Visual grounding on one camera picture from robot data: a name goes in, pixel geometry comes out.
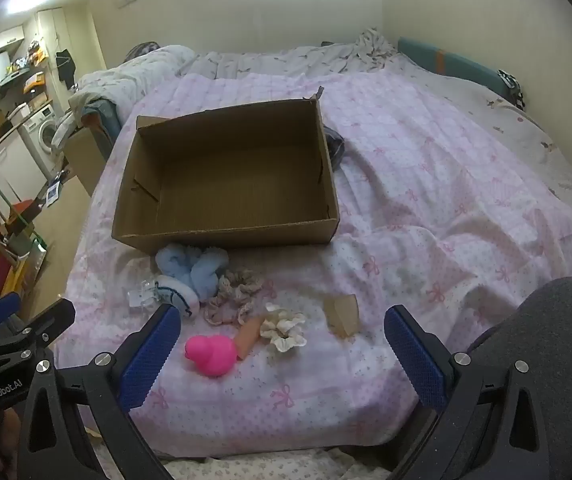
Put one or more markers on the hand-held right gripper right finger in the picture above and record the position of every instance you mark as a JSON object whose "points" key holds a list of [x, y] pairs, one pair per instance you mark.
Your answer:
{"points": [[416, 357]]}

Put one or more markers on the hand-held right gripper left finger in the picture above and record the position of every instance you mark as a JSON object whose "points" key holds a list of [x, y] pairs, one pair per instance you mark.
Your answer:
{"points": [[149, 355]]}

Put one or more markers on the clear plastic hair clip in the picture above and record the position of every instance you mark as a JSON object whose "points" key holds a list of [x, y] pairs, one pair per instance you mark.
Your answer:
{"points": [[143, 296]]}

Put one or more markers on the pink rubber duck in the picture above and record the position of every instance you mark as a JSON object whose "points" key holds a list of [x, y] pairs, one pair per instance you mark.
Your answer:
{"points": [[211, 356]]}

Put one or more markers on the white plush sock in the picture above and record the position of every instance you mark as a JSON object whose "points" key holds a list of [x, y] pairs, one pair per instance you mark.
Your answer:
{"points": [[178, 296]]}

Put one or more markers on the small cardboard piece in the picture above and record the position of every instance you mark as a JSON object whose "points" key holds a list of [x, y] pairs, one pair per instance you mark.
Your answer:
{"points": [[342, 316]]}

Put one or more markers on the blue fluffy scrunchie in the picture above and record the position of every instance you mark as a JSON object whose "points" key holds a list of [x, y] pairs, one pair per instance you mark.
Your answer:
{"points": [[200, 275]]}

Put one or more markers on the beige lace scrunchie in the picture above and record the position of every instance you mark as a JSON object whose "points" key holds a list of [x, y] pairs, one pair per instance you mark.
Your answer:
{"points": [[233, 295]]}

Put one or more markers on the cream scrunchie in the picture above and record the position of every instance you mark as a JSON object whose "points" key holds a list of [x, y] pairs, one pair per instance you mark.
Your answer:
{"points": [[283, 327]]}

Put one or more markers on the peach soft tube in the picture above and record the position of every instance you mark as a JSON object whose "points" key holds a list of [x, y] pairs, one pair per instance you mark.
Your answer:
{"points": [[248, 337]]}

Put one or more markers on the red floor box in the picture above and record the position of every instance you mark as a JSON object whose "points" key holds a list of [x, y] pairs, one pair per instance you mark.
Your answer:
{"points": [[23, 208]]}

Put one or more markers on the paper sheet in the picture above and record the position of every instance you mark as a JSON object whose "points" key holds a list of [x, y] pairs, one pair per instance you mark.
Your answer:
{"points": [[53, 194]]}

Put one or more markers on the pink bow print blanket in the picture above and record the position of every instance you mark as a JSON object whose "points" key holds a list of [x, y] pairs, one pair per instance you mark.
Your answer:
{"points": [[416, 200]]}

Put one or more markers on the tall cardboard box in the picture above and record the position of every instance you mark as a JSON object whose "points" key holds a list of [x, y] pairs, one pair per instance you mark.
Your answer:
{"points": [[83, 160]]}

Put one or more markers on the white floral sheet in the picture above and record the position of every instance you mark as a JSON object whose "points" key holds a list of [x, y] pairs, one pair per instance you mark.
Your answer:
{"points": [[286, 466]]}

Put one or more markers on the white washing machine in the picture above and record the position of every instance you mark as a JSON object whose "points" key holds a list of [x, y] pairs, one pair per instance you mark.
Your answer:
{"points": [[40, 140]]}

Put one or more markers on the dark grey cloth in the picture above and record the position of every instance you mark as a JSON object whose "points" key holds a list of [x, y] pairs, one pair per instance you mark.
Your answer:
{"points": [[336, 145]]}

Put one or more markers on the black hanging garment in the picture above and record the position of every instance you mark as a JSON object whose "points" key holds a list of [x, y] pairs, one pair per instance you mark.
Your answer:
{"points": [[64, 67]]}

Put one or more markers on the white quilt pile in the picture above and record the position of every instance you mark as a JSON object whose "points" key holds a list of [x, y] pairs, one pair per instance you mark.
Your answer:
{"points": [[130, 75]]}

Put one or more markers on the white upper cabinets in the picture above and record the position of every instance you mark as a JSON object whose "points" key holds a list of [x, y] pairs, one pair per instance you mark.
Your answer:
{"points": [[15, 32]]}

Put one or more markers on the black and white bag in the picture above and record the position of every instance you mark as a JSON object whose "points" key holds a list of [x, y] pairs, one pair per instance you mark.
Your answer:
{"points": [[512, 87]]}

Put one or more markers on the teal headboard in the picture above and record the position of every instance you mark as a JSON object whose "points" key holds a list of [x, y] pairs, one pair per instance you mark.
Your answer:
{"points": [[456, 62]]}

